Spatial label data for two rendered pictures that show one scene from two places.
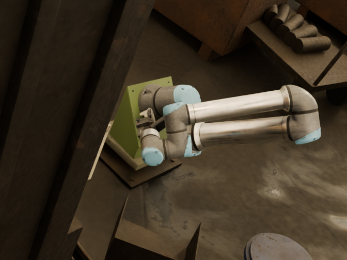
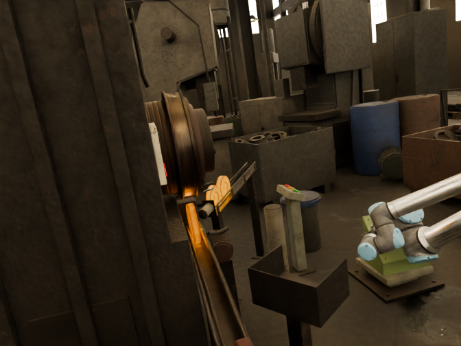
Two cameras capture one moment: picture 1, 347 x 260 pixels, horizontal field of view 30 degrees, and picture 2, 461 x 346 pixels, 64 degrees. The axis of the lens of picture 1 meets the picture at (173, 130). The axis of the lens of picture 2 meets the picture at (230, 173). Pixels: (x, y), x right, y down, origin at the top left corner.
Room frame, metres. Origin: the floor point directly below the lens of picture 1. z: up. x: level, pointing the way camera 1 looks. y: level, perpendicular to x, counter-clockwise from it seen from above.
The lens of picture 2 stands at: (0.64, -0.84, 1.32)
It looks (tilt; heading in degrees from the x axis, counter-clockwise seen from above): 13 degrees down; 50
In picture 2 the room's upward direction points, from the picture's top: 9 degrees counter-clockwise
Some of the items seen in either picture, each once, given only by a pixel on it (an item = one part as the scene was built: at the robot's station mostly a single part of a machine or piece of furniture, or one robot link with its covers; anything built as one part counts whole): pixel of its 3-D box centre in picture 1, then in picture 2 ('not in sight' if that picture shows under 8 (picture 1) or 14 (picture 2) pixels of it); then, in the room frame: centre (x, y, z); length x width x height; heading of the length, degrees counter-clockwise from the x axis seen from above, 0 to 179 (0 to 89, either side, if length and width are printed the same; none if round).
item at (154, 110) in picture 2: not in sight; (162, 147); (1.46, 0.54, 1.11); 0.47 x 0.10 x 0.47; 61
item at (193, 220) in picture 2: not in sight; (193, 223); (1.52, 0.50, 0.75); 0.18 x 0.03 x 0.18; 61
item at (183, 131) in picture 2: not in sight; (181, 144); (1.53, 0.50, 1.11); 0.47 x 0.06 x 0.47; 61
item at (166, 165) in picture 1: (133, 147); (393, 273); (2.70, 0.15, 0.04); 0.40 x 0.40 x 0.08; 62
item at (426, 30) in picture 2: not in sight; (410, 82); (6.80, 1.68, 1.00); 0.80 x 0.63 x 2.00; 66
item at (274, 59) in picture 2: not in sight; (272, 80); (8.80, 6.29, 1.39); 0.88 x 0.56 x 2.78; 31
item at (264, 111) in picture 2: not in sight; (273, 131); (5.13, 3.18, 0.55); 1.10 x 0.53 x 1.10; 81
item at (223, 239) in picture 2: not in sight; (223, 277); (1.81, 0.72, 0.27); 0.22 x 0.13 x 0.53; 61
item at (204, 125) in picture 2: not in sight; (203, 141); (1.61, 0.45, 1.11); 0.28 x 0.06 x 0.28; 61
